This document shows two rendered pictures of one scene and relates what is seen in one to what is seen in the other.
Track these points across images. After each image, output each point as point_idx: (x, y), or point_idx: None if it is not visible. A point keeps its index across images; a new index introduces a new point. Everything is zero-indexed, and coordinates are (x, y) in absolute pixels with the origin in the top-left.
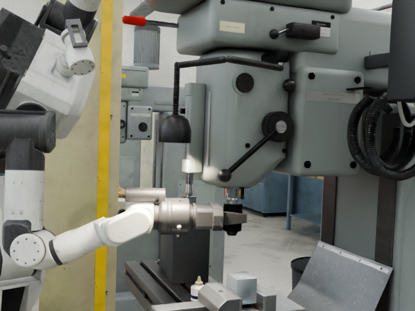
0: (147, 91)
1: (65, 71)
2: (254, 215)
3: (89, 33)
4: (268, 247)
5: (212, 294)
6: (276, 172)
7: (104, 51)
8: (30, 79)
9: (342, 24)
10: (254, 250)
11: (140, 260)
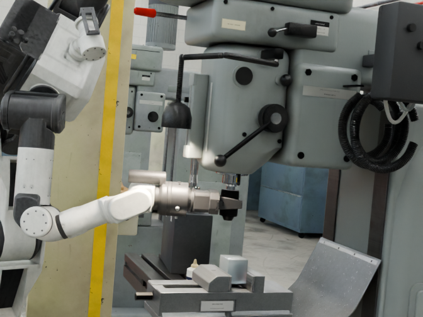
0: (160, 75)
1: (77, 56)
2: (287, 234)
3: (101, 18)
4: (299, 273)
5: (205, 272)
6: (318, 182)
7: (112, 29)
8: (45, 63)
9: (342, 24)
10: (282, 275)
11: None
